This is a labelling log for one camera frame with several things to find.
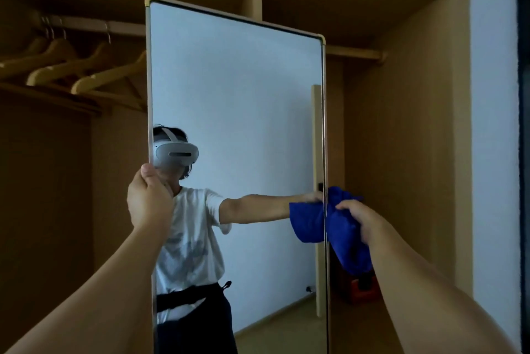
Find blue microfibre cloth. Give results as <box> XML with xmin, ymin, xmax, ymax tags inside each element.
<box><xmin>325</xmin><ymin>186</ymin><xmax>373</xmax><ymax>276</ymax></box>

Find person's right hand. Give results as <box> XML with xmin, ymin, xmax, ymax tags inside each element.
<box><xmin>335</xmin><ymin>199</ymin><xmax>392</xmax><ymax>247</ymax></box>

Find red cardboard box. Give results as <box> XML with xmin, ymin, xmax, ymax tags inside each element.
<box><xmin>331</xmin><ymin>258</ymin><xmax>381</xmax><ymax>305</ymax></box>

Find light wooden wardrobe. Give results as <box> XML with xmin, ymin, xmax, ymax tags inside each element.
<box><xmin>0</xmin><ymin>0</ymin><xmax>475</xmax><ymax>354</ymax></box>

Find wooden clothes rod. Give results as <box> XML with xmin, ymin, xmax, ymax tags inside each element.
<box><xmin>31</xmin><ymin>12</ymin><xmax>388</xmax><ymax>65</ymax></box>

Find person's left forearm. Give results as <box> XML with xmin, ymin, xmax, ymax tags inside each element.
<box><xmin>6</xmin><ymin>225</ymin><xmax>166</xmax><ymax>354</ymax></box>

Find person's right forearm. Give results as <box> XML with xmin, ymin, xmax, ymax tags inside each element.
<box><xmin>368</xmin><ymin>227</ymin><xmax>518</xmax><ymax>354</ymax></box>

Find tall framed mirror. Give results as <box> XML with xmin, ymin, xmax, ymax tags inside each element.
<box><xmin>144</xmin><ymin>0</ymin><xmax>331</xmax><ymax>354</ymax></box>

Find person's left hand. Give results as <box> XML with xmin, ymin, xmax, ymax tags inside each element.
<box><xmin>126</xmin><ymin>164</ymin><xmax>176</xmax><ymax>239</ymax></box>

